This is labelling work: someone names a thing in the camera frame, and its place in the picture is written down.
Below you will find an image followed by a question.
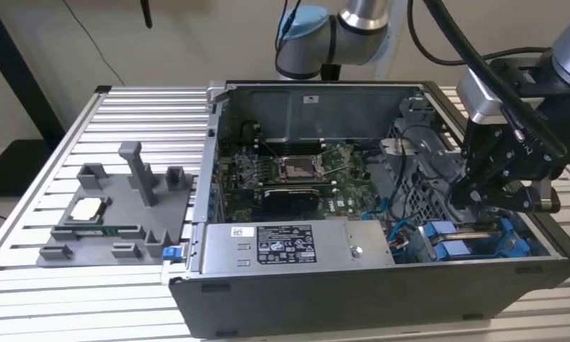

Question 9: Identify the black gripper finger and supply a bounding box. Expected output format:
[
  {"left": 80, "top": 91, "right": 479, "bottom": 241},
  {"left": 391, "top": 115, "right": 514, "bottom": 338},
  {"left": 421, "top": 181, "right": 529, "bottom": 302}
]
[
  {"left": 501, "top": 177, "right": 560, "bottom": 214},
  {"left": 451, "top": 176, "right": 498, "bottom": 207}
]

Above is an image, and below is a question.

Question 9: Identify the black RAM slot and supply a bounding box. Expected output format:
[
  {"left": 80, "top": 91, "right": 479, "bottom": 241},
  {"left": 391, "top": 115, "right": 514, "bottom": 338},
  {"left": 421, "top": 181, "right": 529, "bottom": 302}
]
[
  {"left": 255, "top": 138, "right": 328, "bottom": 150},
  {"left": 264, "top": 180, "right": 339, "bottom": 188}
]

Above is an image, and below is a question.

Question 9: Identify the green motherboard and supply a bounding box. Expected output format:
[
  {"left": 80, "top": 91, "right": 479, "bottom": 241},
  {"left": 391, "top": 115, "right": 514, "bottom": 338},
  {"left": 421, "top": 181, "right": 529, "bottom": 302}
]
[{"left": 217, "top": 142, "right": 396, "bottom": 225}]

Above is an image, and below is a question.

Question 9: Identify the metal socket cover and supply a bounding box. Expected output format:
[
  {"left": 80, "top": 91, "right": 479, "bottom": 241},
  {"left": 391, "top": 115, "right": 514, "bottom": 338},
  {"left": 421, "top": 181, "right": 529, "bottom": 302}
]
[{"left": 319, "top": 147, "right": 353, "bottom": 175}]

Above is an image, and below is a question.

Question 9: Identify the CPU socket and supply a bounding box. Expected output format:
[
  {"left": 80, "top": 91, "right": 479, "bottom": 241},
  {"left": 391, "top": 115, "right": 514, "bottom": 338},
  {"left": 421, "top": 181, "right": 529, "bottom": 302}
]
[{"left": 277, "top": 155, "right": 324, "bottom": 181}]

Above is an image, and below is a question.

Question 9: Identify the black graphics card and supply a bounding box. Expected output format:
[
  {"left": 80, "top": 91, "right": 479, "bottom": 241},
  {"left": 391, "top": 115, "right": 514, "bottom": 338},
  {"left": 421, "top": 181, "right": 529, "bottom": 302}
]
[{"left": 260, "top": 187, "right": 323, "bottom": 220}]

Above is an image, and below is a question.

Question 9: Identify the thin metal locking lever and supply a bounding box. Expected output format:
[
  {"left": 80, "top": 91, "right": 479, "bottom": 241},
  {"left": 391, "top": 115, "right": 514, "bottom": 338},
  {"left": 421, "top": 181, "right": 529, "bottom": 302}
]
[{"left": 260, "top": 138, "right": 284, "bottom": 161}]

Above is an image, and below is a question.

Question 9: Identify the black open PC case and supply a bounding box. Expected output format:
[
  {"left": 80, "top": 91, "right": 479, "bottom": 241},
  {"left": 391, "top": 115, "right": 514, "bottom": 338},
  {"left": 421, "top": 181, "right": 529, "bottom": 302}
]
[{"left": 168, "top": 78, "right": 570, "bottom": 339}]

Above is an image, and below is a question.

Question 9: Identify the silver power supply unit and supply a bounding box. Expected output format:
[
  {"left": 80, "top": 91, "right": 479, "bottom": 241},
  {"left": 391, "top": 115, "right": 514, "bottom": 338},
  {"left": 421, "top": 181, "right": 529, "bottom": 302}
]
[{"left": 200, "top": 219, "right": 395, "bottom": 275}]

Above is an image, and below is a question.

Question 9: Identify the gray parts rack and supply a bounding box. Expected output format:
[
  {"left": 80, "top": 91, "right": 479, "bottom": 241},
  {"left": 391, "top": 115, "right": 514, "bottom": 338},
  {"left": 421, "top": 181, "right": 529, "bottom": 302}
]
[{"left": 36, "top": 140, "right": 196, "bottom": 268}]

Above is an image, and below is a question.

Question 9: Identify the green RAM stick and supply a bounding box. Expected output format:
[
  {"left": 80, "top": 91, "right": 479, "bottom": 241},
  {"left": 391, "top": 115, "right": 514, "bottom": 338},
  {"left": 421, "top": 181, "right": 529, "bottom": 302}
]
[{"left": 73, "top": 227, "right": 139, "bottom": 237}]

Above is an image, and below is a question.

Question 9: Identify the silver CPU chip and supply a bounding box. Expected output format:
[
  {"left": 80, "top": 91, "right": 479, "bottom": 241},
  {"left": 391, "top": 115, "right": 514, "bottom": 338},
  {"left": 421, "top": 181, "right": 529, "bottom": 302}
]
[{"left": 71, "top": 198, "right": 107, "bottom": 220}]

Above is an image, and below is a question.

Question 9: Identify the black antenna rod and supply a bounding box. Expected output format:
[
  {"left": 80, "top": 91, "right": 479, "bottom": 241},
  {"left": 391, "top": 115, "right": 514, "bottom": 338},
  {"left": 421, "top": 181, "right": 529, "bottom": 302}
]
[{"left": 139, "top": 0, "right": 155, "bottom": 29}]

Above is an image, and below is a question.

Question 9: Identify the long black wire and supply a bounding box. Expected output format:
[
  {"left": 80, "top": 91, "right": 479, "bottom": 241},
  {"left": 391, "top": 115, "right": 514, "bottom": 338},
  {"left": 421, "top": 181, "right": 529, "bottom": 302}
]
[{"left": 389, "top": 124, "right": 457, "bottom": 222}]

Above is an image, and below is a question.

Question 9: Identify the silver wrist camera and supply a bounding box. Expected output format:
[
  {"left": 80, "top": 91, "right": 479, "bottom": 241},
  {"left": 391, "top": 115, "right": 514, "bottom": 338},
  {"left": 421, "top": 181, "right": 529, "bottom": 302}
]
[{"left": 456, "top": 67, "right": 510, "bottom": 125}]

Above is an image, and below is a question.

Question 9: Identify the blue data wire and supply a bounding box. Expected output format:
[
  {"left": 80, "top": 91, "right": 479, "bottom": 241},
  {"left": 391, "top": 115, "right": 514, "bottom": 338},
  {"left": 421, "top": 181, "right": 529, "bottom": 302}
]
[{"left": 360, "top": 208, "right": 409, "bottom": 231}]

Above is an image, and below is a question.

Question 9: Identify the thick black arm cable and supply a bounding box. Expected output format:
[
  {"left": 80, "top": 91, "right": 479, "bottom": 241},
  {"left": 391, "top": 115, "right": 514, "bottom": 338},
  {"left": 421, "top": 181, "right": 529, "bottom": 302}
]
[{"left": 420, "top": 0, "right": 569, "bottom": 160}]

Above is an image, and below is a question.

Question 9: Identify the thin black wall cable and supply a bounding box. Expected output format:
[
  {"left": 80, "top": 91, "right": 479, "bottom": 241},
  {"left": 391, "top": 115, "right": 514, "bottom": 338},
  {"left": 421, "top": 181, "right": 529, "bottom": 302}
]
[{"left": 61, "top": 0, "right": 128, "bottom": 86}]

